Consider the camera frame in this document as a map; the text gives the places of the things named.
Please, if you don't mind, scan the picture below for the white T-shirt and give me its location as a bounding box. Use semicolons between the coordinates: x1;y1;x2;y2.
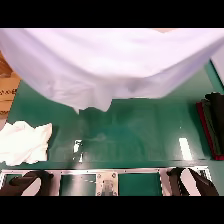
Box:
0;28;224;114

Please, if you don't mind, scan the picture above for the white garment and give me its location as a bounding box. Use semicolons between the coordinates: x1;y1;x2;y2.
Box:
0;120;54;167

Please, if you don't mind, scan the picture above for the dark green garment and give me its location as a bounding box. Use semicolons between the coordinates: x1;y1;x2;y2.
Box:
201;99;223;155

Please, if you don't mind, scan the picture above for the black garment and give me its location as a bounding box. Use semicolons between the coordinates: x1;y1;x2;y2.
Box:
204;92;224;155

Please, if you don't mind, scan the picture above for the silver frame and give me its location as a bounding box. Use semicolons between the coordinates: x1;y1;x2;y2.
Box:
0;165;213;197

